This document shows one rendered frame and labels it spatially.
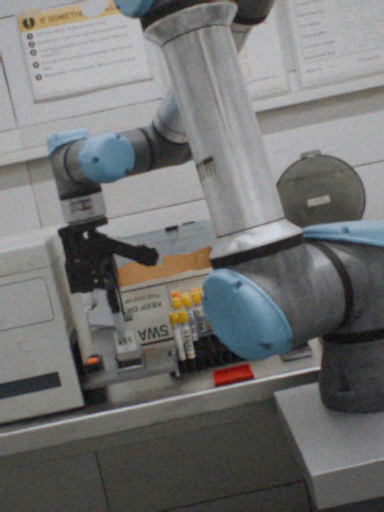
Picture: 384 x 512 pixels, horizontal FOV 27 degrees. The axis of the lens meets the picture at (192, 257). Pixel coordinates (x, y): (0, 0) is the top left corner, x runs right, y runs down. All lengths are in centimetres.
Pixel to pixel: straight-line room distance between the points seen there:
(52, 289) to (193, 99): 53
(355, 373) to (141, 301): 72
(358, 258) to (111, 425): 57
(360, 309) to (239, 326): 16
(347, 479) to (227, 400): 49
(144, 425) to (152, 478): 79
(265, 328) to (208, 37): 34
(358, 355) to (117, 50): 116
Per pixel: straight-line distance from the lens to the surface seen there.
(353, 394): 101
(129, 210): 195
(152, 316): 164
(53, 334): 136
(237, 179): 91
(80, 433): 136
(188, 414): 134
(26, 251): 134
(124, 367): 143
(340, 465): 89
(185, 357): 145
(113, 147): 122
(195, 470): 212
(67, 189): 132
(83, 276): 134
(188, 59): 93
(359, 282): 96
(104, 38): 196
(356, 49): 200
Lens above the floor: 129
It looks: 9 degrees down
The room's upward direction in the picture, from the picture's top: 12 degrees counter-clockwise
